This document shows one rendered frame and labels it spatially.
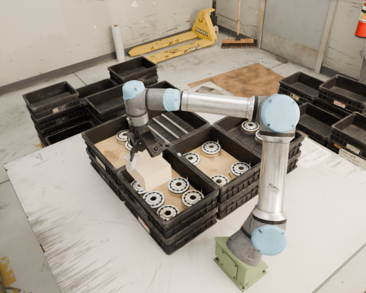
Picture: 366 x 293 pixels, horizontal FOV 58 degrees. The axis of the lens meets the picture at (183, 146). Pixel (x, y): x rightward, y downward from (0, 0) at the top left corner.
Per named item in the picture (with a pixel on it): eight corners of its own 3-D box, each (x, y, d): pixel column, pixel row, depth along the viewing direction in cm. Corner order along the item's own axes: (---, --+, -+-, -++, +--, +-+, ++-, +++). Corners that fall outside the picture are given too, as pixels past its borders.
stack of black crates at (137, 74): (147, 94, 365) (142, 55, 337) (162, 105, 346) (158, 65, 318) (114, 107, 348) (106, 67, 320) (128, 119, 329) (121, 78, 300)
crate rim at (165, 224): (220, 193, 146) (220, 190, 144) (164, 229, 132) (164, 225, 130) (167, 149, 171) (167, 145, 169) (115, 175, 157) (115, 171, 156)
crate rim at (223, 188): (266, 164, 159) (267, 160, 158) (220, 193, 146) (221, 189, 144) (211, 127, 184) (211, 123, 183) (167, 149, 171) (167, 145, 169)
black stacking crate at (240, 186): (264, 178, 165) (266, 161, 158) (219, 207, 152) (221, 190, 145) (211, 140, 190) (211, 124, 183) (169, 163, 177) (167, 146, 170)
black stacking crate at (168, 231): (219, 208, 152) (219, 190, 144) (166, 243, 138) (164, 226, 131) (168, 163, 177) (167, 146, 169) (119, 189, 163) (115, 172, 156)
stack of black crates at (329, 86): (369, 137, 292) (387, 91, 263) (346, 153, 277) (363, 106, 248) (327, 116, 319) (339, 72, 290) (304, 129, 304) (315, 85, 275)
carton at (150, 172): (171, 178, 134) (170, 165, 130) (146, 192, 129) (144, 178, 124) (150, 158, 145) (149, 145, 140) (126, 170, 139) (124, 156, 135)
